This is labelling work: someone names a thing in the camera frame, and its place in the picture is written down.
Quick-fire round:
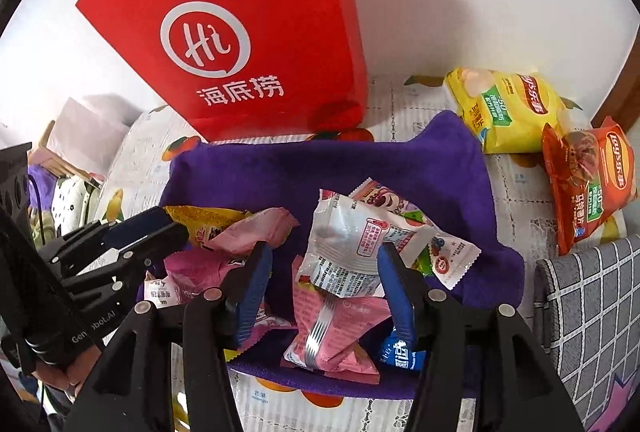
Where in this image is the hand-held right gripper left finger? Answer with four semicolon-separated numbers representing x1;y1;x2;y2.
65;241;274;432

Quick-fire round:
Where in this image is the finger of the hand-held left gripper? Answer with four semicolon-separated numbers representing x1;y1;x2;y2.
62;242;188;313
37;207;188;277

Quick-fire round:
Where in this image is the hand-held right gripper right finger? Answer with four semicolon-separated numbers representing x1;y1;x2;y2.
376;242;585;432

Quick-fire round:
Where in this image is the pale pink snack packet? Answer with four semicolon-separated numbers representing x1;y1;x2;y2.
145;277;176;307

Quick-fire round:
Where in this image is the green snack packet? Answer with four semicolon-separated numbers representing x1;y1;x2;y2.
400;207;436;277

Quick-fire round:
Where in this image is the blue snack packet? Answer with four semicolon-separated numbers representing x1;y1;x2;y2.
377;332;428;373

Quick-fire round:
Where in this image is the magenta snack packet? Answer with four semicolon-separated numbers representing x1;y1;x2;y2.
165;252;246;307

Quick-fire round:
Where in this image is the light pink snack packet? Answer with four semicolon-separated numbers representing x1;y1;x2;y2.
202;207;300;257

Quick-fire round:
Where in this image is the yellow snack packet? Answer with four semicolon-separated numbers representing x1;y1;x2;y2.
164;206;256;247

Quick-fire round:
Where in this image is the pink white striped snack packet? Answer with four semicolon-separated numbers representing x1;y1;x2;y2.
350;177;481;293

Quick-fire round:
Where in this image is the silver white snack packet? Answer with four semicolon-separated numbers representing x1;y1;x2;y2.
295;189;436;297

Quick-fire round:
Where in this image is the person's left hand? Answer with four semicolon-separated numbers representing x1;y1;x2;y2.
32;344;101;398

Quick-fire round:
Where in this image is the white dotted pillow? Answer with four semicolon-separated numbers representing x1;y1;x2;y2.
52;174;101;237

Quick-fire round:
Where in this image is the purple towel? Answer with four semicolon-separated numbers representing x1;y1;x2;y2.
159;111;526;400

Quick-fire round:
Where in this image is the fruit print tablecloth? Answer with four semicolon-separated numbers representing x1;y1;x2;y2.
95;72;631;432

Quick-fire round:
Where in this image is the grey checked cloth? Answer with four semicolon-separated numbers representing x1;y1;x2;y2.
532;234;640;432

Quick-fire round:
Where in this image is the yellow chip bag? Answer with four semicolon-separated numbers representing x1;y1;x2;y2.
444;68;571;155

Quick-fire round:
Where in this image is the orange chip bag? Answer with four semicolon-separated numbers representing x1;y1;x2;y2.
541;116;638;257

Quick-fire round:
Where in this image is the black cable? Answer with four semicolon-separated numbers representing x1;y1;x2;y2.
29;174;48;245

